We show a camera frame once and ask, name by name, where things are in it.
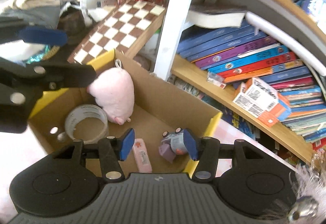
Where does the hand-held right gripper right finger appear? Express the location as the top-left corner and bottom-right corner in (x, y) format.
(183, 128), (258, 180)

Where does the clear tape roll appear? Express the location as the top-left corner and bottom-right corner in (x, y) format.
(64, 104), (109, 144)

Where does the thick open book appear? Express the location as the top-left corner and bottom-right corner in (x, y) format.
(188, 4), (248, 29)

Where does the shiny green packet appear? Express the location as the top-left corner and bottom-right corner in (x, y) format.
(25, 45), (61, 65)

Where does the small red white packet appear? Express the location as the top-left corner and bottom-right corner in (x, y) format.
(206, 71), (227, 89)

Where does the grey toy car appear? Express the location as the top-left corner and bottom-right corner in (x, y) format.
(158, 127), (190, 163)

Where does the cardboard box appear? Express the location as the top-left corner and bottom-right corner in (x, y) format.
(28, 49), (223, 178)

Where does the white shelf post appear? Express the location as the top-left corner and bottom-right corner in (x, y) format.
(153, 0), (204, 82)

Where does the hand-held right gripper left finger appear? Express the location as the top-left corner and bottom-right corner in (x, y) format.
(54, 128), (135, 180)

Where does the pink rectangular packet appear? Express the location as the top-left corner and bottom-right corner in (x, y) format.
(132, 138), (153, 173)

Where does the pink plush toy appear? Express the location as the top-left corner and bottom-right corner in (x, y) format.
(87, 59), (135, 125)

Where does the dark brown bag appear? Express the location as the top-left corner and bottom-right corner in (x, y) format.
(57, 7), (86, 36)

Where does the wooden bookshelf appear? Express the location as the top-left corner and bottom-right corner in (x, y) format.
(169, 0), (326, 166)

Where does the grey feather toy with bell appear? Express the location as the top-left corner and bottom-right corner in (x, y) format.
(287, 160), (326, 224)

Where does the white orange carton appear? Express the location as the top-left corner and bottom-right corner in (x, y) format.
(233, 77), (292, 128)

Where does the stack of colourful books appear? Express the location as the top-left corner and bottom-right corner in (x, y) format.
(177, 19), (326, 143)

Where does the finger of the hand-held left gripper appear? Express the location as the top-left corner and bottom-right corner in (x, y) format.
(0, 16), (69, 47)
(0, 57), (98, 134)

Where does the brown white chessboard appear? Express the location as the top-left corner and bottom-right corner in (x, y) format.
(67, 0), (167, 65)

